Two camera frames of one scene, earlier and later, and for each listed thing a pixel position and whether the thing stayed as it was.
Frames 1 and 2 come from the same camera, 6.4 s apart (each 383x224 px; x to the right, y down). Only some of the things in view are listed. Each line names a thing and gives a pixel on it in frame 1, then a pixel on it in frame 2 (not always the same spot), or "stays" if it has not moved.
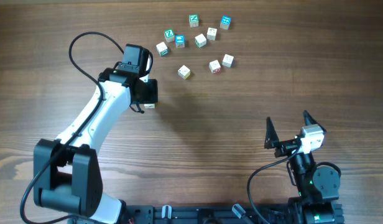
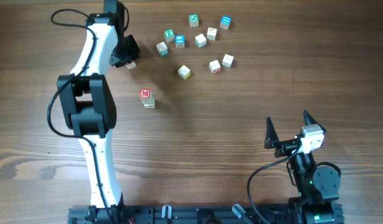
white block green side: [201, 40] stays
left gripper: [153, 96] to [120, 61]
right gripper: [285, 148] stays
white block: [149, 106] stays
